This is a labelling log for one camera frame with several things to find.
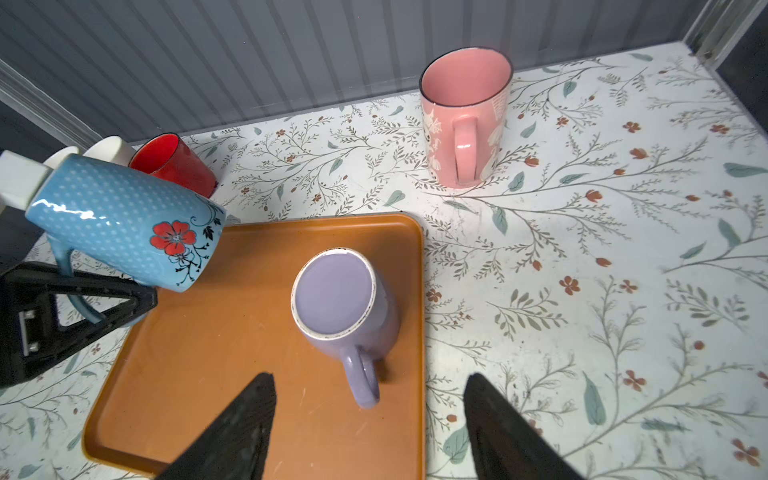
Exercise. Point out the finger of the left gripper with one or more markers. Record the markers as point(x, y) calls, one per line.
point(105, 302)

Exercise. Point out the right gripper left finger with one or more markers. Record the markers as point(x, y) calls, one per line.
point(235, 445)

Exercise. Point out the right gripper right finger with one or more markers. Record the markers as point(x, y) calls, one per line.
point(503, 444)

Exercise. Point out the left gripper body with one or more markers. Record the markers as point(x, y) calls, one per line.
point(28, 323)

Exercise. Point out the blue dotted mug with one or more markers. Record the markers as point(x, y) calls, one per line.
point(156, 232)

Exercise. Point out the red mug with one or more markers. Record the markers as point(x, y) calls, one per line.
point(169, 158)

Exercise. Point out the white mug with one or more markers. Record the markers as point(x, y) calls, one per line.
point(112, 149)

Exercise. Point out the light green mug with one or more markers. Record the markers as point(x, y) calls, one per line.
point(54, 161)

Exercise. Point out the purple mug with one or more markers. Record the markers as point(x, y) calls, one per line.
point(344, 309)

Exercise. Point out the pink ghost pattern mug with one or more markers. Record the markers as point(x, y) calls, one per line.
point(464, 98)

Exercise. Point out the orange plastic tray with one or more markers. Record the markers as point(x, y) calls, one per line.
point(195, 352)

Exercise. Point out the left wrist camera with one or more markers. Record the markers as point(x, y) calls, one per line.
point(21, 178)

